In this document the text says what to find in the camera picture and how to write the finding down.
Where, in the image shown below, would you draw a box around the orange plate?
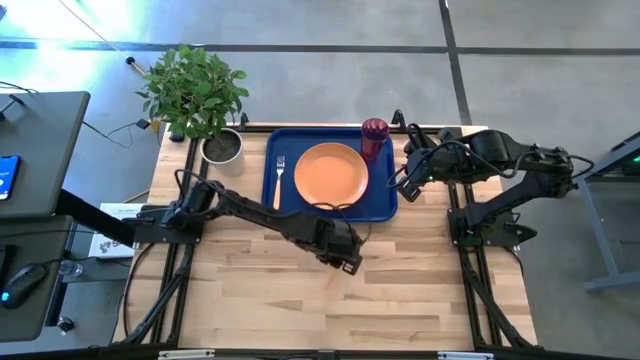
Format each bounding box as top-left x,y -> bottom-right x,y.
293,142 -> 370,211

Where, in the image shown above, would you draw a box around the green plant in white pot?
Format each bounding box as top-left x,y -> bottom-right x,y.
134,44 -> 250,177

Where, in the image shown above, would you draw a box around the red translucent plastic cup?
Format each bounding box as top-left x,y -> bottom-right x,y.
360,117 -> 391,162

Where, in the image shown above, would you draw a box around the black desk top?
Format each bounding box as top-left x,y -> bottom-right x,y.
0,90 -> 92,220

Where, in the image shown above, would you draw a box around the white printed booklet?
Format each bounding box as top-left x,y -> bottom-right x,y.
87,201 -> 146,260

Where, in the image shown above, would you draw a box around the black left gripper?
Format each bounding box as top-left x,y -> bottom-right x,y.
304,217 -> 364,276

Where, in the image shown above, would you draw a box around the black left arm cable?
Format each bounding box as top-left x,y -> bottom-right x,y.
173,168 -> 226,201

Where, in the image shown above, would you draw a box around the stand pole with black ball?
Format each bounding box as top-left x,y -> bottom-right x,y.
124,55 -> 149,79

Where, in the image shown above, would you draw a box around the black aluminium table edge rail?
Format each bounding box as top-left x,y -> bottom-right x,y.
0,342 -> 640,360

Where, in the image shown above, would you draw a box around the silver metal clamp plate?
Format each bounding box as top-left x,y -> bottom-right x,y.
158,349 -> 216,360
438,351 -> 495,360

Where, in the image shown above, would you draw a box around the smartphone with blue screen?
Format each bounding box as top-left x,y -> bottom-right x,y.
0,154 -> 22,202

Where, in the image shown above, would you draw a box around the black lower desk shelf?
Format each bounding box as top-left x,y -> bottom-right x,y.
0,214 -> 74,343

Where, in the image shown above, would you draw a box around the grey metal table frame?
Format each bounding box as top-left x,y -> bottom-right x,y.
577,130 -> 640,293

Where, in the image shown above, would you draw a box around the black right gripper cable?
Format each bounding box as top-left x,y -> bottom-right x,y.
387,124 -> 501,189

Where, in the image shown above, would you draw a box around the fork with peach handle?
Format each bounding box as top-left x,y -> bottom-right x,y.
272,155 -> 286,211

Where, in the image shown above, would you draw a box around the clear plastic bottle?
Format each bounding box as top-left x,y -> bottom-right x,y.
58,259 -> 85,279

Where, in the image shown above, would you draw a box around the blue plastic tray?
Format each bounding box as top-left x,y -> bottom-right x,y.
261,126 -> 400,223

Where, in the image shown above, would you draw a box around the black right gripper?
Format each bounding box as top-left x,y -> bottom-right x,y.
396,139 -> 456,203

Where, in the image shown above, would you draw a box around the black aluminium cross rail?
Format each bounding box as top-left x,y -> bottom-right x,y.
227,121 -> 451,136

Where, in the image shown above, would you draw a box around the black diagonal support bar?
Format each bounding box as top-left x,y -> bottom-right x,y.
53,188 -> 139,247

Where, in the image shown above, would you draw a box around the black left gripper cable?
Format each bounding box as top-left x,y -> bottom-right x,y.
309,201 -> 374,244

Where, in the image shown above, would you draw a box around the black aluminium frame rails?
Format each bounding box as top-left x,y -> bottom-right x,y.
444,127 -> 539,351
112,124 -> 211,349

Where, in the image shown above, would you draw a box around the black computer mouse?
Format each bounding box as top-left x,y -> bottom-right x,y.
0,263 -> 49,310

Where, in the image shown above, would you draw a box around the black right arm cable loop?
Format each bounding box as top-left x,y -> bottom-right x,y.
568,153 -> 596,182

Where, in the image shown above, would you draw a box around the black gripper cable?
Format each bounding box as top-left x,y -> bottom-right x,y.
309,201 -> 374,244
387,124 -> 501,189

